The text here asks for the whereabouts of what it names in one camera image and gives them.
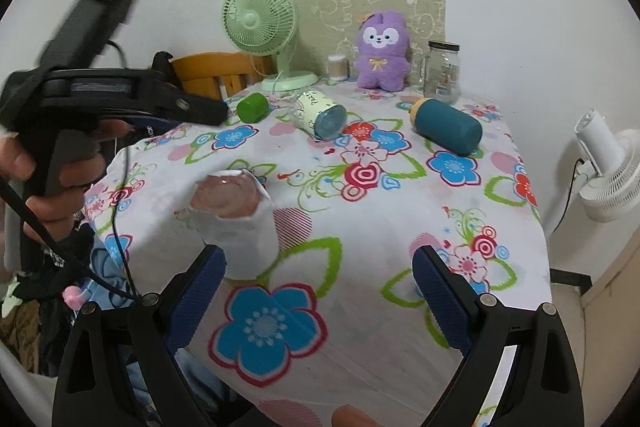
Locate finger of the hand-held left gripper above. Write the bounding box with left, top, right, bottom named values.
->
left=151, top=51, right=229, bottom=126
left=120, top=113, right=177, bottom=140

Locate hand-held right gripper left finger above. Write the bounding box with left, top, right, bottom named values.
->
left=52, top=244, right=228, bottom=427

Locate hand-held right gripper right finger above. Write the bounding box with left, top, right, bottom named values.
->
left=411, top=244, right=586, bottom=427

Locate white pink cup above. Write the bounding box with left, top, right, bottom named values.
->
left=190, top=169, right=281, bottom=281

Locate small green cup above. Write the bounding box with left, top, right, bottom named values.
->
left=236, top=92, right=269, bottom=124

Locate person's left hand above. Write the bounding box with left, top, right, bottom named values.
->
left=0, top=121, right=127, bottom=244

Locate wooden chair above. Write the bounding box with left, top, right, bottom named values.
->
left=170, top=52, right=276, bottom=101

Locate green desk fan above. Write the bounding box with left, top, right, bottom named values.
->
left=221, top=0, right=320, bottom=92

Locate floral tablecloth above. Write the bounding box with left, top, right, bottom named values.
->
left=82, top=77, right=552, bottom=427

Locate cotton swab container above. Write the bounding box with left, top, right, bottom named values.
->
left=327, top=54, right=349, bottom=82

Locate pile of clothes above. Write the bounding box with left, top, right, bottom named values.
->
left=0, top=212, right=133, bottom=378

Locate teal bottle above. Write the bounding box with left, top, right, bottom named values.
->
left=410, top=97, right=483, bottom=156

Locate beige cabinet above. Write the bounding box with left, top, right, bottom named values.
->
left=580, top=242, right=640, bottom=360

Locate purple plush toy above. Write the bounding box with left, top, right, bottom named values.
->
left=354, top=10, right=414, bottom=90

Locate white clip fan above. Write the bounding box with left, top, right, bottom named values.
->
left=572, top=108, right=640, bottom=224

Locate clear glass jar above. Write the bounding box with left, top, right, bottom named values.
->
left=416, top=41, right=462, bottom=106

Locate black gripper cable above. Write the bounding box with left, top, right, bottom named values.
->
left=0, top=174, right=143, bottom=300

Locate beige patterned wall sheet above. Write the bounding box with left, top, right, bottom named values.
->
left=292, top=0, right=447, bottom=82

